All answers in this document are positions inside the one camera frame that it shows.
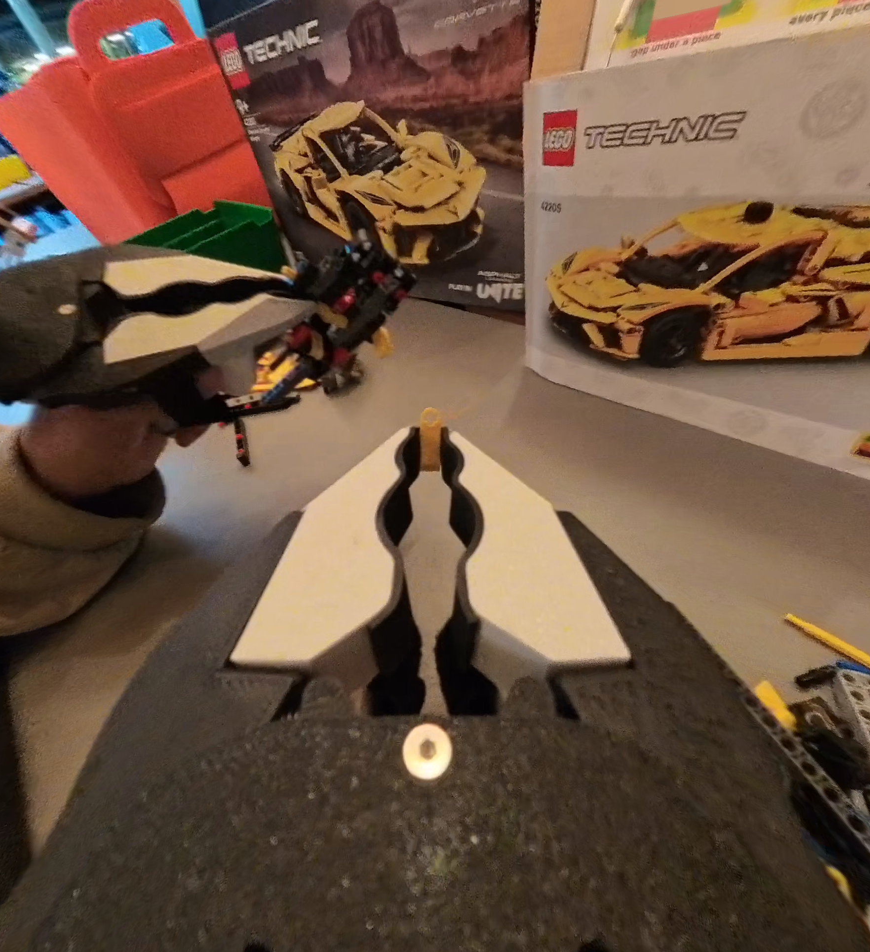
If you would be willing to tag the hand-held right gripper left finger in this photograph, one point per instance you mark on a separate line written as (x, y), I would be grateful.
(316, 587)

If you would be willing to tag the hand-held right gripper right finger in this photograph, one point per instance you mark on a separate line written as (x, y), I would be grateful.
(546, 595)

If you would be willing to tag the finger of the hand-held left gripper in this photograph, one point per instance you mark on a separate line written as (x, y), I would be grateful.
(204, 327)
(182, 271)

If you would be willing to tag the black grey brick chassis assembly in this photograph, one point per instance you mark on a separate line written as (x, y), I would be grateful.
(353, 297)

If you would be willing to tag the small yellow connector piece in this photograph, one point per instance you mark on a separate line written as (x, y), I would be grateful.
(430, 439)

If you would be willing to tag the pile of brick pieces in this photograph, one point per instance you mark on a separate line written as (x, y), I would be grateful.
(866, 729)

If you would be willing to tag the person's left forearm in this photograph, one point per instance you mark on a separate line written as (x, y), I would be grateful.
(26, 558)

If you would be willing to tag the person's left hand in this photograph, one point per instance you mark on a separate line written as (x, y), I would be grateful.
(93, 446)

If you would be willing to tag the green plastic storage box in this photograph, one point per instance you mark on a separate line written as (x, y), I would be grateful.
(219, 234)

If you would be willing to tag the black beam with red pin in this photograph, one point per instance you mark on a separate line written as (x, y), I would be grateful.
(241, 446)

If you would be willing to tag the red plastic storage box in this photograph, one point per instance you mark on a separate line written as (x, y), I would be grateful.
(145, 134)

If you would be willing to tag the dark toy car set box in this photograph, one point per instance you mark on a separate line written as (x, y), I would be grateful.
(420, 89)

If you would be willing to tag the white car instruction booklet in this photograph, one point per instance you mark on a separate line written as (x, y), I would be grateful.
(702, 97)

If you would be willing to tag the white sheet with colourful print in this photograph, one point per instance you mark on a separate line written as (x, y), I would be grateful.
(777, 22)

